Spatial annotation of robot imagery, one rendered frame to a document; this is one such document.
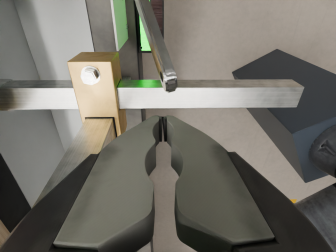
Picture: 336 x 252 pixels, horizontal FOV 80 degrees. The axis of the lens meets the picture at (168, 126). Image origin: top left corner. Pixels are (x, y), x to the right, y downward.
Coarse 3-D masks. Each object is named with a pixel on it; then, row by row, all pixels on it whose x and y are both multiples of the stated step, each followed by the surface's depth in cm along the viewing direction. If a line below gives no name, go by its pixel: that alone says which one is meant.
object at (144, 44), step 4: (140, 20) 34; (140, 24) 34; (140, 28) 34; (140, 32) 35; (144, 32) 35; (140, 36) 35; (144, 36) 35; (144, 40) 36; (144, 44) 36; (148, 44) 36; (144, 48) 36; (148, 48) 36
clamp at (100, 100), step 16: (80, 64) 23; (96, 64) 23; (112, 64) 23; (80, 80) 24; (112, 80) 24; (80, 96) 25; (96, 96) 25; (112, 96) 25; (80, 112) 26; (96, 112) 26; (112, 112) 26
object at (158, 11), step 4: (152, 0) 32; (156, 0) 32; (160, 0) 32; (152, 4) 33; (156, 4) 33; (160, 4) 33; (152, 8) 33; (156, 8) 33; (160, 8) 33; (156, 12) 33; (160, 12) 33; (156, 16) 34; (160, 16) 34; (160, 20) 34; (160, 24) 34; (160, 28) 35
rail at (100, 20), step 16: (96, 0) 32; (128, 0) 32; (96, 16) 33; (128, 16) 34; (96, 32) 35; (112, 32) 35; (128, 32) 35; (96, 48) 36; (112, 48) 36; (128, 48) 36; (128, 64) 38; (128, 112) 43; (144, 112) 50; (128, 128) 45
